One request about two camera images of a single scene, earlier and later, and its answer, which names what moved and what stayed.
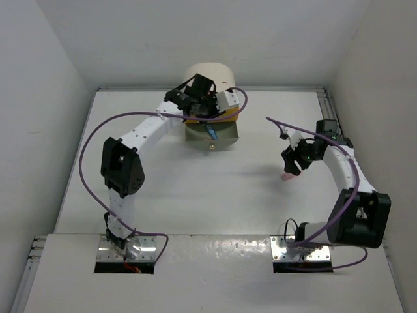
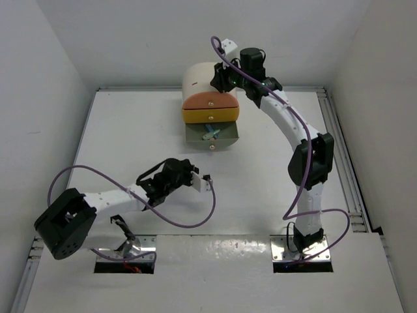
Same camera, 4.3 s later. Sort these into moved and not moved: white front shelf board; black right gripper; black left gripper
Moved: black right gripper; black left gripper
Not moved: white front shelf board
